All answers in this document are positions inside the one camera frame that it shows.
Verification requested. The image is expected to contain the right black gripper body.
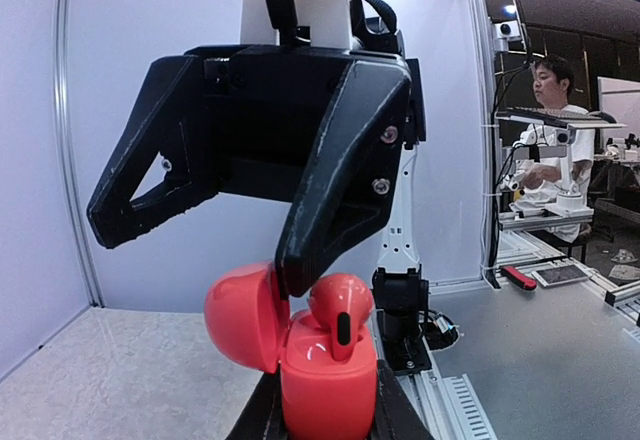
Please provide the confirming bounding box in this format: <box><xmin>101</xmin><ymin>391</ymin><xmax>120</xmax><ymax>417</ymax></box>
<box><xmin>191</xmin><ymin>45</ymin><xmax>426</xmax><ymax>202</ymax></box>

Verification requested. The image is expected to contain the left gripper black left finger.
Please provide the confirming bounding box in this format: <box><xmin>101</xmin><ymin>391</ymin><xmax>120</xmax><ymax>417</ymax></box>
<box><xmin>227</xmin><ymin>372</ymin><xmax>289</xmax><ymax>440</ymax></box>

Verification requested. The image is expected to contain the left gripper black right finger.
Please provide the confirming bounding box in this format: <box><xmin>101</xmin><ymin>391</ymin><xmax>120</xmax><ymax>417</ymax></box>
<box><xmin>369</xmin><ymin>360</ymin><xmax>434</xmax><ymax>440</ymax></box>

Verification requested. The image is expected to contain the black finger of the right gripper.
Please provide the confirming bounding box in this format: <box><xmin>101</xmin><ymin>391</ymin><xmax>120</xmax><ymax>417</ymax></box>
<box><xmin>87</xmin><ymin>55</ymin><xmax>220</xmax><ymax>249</ymax></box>
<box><xmin>274</xmin><ymin>54</ymin><xmax>411</xmax><ymax>298</ymax></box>

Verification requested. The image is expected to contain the red round charging case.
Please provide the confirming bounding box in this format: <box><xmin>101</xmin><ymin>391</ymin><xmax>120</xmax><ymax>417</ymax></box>
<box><xmin>204</xmin><ymin>263</ymin><xmax>378</xmax><ymax>439</ymax></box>

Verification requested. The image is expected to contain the red earbud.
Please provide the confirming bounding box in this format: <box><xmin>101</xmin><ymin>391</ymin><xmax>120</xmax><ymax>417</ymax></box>
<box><xmin>308</xmin><ymin>273</ymin><xmax>374</xmax><ymax>362</ymax></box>

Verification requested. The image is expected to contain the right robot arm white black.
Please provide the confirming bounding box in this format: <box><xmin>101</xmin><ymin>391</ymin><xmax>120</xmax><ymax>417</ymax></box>
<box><xmin>87</xmin><ymin>0</ymin><xmax>427</xmax><ymax>308</ymax></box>

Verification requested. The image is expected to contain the person in white shirt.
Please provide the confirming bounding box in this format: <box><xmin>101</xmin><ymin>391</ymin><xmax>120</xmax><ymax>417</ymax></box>
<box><xmin>509</xmin><ymin>53</ymin><xmax>599</xmax><ymax>246</ymax></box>

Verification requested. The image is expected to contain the flat tablet on bench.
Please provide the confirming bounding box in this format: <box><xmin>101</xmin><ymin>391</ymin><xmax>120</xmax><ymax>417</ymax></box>
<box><xmin>531</xmin><ymin>265</ymin><xmax>589</xmax><ymax>287</ymax></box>

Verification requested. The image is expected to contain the aluminium front rail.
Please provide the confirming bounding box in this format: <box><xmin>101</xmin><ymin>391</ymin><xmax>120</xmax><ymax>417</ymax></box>
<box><xmin>397</xmin><ymin>360</ymin><xmax>498</xmax><ymax>440</ymax></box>

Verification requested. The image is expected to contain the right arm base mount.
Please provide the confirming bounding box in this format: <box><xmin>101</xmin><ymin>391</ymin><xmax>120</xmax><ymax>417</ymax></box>
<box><xmin>373</xmin><ymin>267</ymin><xmax>459</xmax><ymax>376</ymax></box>

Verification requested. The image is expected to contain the left aluminium corner post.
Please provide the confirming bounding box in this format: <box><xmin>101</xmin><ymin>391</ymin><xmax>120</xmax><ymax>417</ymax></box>
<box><xmin>52</xmin><ymin>0</ymin><xmax>106</xmax><ymax>309</ymax></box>

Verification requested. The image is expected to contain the aluminium corner post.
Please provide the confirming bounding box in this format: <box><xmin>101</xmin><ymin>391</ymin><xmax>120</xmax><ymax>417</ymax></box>
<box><xmin>52</xmin><ymin>0</ymin><xmax>106</xmax><ymax>309</ymax></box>
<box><xmin>468</xmin><ymin>0</ymin><xmax>501</xmax><ymax>289</ymax></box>

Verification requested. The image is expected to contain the right aluminium corner post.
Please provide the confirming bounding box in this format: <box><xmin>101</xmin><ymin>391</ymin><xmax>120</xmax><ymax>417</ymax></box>
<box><xmin>468</xmin><ymin>0</ymin><xmax>501</xmax><ymax>289</ymax></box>

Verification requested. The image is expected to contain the red handled tool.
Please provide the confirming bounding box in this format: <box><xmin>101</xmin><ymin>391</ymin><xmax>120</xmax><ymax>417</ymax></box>
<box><xmin>500</xmin><ymin>266</ymin><xmax>537</xmax><ymax>291</ymax></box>

